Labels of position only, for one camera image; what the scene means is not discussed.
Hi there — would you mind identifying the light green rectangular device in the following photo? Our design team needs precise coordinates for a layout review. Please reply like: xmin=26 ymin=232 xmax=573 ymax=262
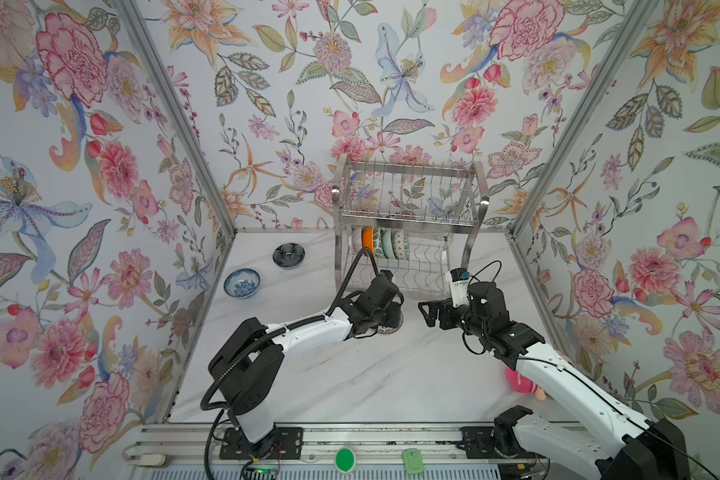
xmin=402 ymin=449 xmax=425 ymax=476

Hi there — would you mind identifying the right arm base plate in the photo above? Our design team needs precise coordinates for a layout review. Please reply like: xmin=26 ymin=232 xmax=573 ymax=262
xmin=455 ymin=425 xmax=544 ymax=461

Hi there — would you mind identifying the pink plush pig toy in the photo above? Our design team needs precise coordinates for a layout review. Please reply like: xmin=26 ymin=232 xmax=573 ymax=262
xmin=505 ymin=367 xmax=547 ymax=402

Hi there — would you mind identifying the blue floral bowl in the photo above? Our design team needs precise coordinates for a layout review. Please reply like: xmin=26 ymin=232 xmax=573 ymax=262
xmin=223 ymin=268 xmax=261 ymax=299

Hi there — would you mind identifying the black patterned bowl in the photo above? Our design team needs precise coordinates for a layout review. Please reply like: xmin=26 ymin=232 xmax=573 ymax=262
xmin=272 ymin=242 xmax=306 ymax=269

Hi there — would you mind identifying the stainless steel dish rack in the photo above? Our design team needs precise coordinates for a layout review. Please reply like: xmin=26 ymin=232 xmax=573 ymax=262
xmin=330 ymin=155 xmax=490 ymax=296

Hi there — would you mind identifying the white lattice pattern bowl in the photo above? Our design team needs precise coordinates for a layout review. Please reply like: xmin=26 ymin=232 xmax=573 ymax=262
xmin=376 ymin=311 xmax=404 ymax=335

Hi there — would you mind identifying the pale green bowl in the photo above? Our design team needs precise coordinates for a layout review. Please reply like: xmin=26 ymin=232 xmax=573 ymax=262
xmin=380 ymin=229 xmax=396 ymax=260

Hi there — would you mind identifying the grey striped bowl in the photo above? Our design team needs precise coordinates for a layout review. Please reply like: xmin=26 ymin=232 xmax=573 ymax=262
xmin=351 ymin=226 xmax=363 ymax=254

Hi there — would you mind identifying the white plug on rail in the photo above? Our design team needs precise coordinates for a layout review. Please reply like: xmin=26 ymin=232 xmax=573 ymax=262
xmin=137 ymin=453 xmax=168 ymax=468

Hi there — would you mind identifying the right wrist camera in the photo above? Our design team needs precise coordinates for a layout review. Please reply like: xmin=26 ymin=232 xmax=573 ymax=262
xmin=449 ymin=267 xmax=470 ymax=308

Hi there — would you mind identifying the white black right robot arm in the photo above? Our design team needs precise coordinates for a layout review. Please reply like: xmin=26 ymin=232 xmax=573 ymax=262
xmin=418 ymin=280 xmax=691 ymax=479

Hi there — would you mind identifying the green leaf pattern bowl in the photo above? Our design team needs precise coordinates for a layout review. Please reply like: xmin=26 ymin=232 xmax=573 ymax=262
xmin=372 ymin=227 xmax=386 ymax=259

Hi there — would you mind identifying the white bowl orange outside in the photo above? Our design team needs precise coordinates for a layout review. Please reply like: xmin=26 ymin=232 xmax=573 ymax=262
xmin=361 ymin=227 xmax=374 ymax=252

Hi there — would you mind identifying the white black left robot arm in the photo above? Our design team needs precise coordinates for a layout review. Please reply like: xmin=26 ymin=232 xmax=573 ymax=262
xmin=200 ymin=247 xmax=404 ymax=444

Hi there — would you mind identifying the aluminium front rail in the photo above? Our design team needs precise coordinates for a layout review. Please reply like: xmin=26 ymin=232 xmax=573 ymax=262
xmin=124 ymin=415 xmax=612 ymax=479

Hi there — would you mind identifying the green geometric pattern bowl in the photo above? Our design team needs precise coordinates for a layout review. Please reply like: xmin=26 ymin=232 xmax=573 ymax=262
xmin=392 ymin=229 xmax=410 ymax=261

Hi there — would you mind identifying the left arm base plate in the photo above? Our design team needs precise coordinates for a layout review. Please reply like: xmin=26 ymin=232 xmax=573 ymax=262
xmin=219 ymin=427 xmax=304 ymax=460

